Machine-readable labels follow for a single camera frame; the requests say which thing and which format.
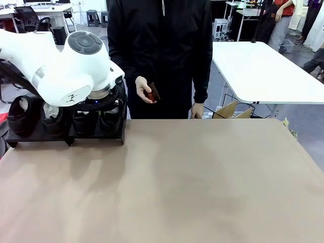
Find white-legged work table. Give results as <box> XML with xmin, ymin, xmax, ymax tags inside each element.
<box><xmin>225</xmin><ymin>1</ymin><xmax>263</xmax><ymax>43</ymax></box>

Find person's left hand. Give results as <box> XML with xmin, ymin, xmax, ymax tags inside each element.
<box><xmin>190</xmin><ymin>102</ymin><xmax>205</xmax><ymax>119</ymax></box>

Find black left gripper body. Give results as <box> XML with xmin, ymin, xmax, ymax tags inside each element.
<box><xmin>84</xmin><ymin>95</ymin><xmax>120</xmax><ymax>112</ymax></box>

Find black metal shoe stand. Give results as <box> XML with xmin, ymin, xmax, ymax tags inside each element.
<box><xmin>5</xmin><ymin>121</ymin><xmax>74</xmax><ymax>148</ymax></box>
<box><xmin>68</xmin><ymin>101</ymin><xmax>127</xmax><ymax>147</ymax></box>

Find seated person's dark leg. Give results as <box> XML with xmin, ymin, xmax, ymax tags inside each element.
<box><xmin>302</xmin><ymin>48</ymin><xmax>324</xmax><ymax>82</ymax></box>

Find black mesh office chair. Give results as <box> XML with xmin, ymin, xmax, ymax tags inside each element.
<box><xmin>14</xmin><ymin>6</ymin><xmax>54</xmax><ymax>33</ymax></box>

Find person's left forearm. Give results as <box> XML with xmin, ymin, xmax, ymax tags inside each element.
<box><xmin>193</xmin><ymin>58</ymin><xmax>213</xmax><ymax>104</ymax></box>

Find white office desk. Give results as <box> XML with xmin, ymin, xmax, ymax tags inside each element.
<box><xmin>0</xmin><ymin>4</ymin><xmax>82</xmax><ymax>46</ymax></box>

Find black computer tower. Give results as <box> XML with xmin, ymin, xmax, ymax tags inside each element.
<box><xmin>52</xmin><ymin>26</ymin><xmax>68</xmax><ymax>45</ymax></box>

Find person torso in black jacket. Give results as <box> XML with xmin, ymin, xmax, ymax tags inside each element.
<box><xmin>107</xmin><ymin>0</ymin><xmax>214</xmax><ymax>119</ymax></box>

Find brown cardboard box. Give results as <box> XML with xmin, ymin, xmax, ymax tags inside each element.
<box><xmin>215</xmin><ymin>100</ymin><xmax>254</xmax><ymax>119</ymax></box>

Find person's right hand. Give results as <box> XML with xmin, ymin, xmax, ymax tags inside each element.
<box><xmin>135</xmin><ymin>75</ymin><xmax>152</xmax><ymax>104</ymax></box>

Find person's right forearm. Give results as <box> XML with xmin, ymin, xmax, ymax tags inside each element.
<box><xmin>107</xmin><ymin>48</ymin><xmax>142</xmax><ymax>82</ymax></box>

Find black matte shoe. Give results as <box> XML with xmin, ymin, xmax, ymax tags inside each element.
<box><xmin>7</xmin><ymin>95</ymin><xmax>40</xmax><ymax>137</ymax></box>
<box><xmin>40</xmin><ymin>101</ymin><xmax>67</xmax><ymax>139</ymax></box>

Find black clamp pole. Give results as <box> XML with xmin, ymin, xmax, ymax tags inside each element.
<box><xmin>251</xmin><ymin>0</ymin><xmax>266</xmax><ymax>44</ymax></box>

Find red wooden shoe brush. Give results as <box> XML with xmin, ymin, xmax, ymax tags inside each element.
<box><xmin>145</xmin><ymin>81</ymin><xmax>161</xmax><ymax>104</ymax></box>

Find figure in red top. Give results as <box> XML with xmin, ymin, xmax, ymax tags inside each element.
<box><xmin>267</xmin><ymin>0</ymin><xmax>296</xmax><ymax>53</ymax></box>

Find grey plastic bin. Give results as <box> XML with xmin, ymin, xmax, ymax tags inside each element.
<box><xmin>278</xmin><ymin>39</ymin><xmax>296</xmax><ymax>53</ymax></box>

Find white computer case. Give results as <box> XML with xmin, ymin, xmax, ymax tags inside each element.
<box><xmin>213</xmin><ymin>18</ymin><xmax>230</xmax><ymax>40</ymax></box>

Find large white table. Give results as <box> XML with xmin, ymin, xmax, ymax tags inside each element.
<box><xmin>212</xmin><ymin>42</ymin><xmax>324</xmax><ymax>104</ymax></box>

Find black wire basket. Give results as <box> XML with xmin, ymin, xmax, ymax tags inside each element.
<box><xmin>204</xmin><ymin>93</ymin><xmax>256</xmax><ymax>119</ymax></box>

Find black hanging apron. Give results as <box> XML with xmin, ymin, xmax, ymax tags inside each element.
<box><xmin>255</xmin><ymin>2</ymin><xmax>278</xmax><ymax>44</ymax></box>

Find cream hanging garment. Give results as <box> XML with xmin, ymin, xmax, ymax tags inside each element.
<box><xmin>288</xmin><ymin>0</ymin><xmax>306</xmax><ymax>36</ymax></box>

